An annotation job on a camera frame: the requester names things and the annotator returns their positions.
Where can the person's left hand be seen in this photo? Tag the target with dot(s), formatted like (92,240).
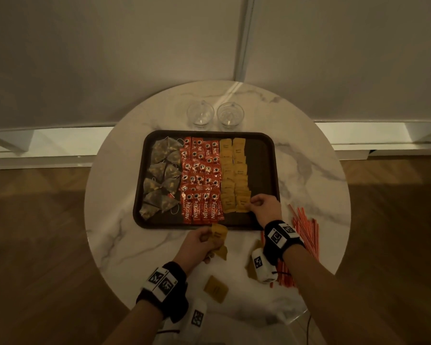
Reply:
(192,249)

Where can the person's right hand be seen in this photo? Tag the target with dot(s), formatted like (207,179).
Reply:
(269,210)

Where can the person's left fingers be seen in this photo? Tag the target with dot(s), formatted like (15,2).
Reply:
(207,244)

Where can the person's right fingers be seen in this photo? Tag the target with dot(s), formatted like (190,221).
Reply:
(259,202)

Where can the person's right forearm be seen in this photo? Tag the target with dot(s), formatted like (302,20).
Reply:
(327,298)

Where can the person's left forearm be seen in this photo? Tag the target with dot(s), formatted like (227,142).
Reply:
(136,328)

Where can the dark brown serving tray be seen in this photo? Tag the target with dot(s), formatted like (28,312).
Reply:
(262,165)

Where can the rows of yellow packets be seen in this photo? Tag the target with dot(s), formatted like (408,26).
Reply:
(233,168)

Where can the black marker wristband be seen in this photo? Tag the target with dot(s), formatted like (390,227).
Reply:
(163,287)
(282,238)

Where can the pile of red stir sticks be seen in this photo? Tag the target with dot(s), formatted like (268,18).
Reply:
(307,233)

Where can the rows of red coffee sachets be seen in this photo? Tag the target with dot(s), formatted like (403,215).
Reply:
(200,183)

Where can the pile of pyramid tea bags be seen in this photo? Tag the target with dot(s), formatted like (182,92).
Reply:
(160,176)

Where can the clear glass cup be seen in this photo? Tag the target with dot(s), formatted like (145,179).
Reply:
(200,113)
(230,114)

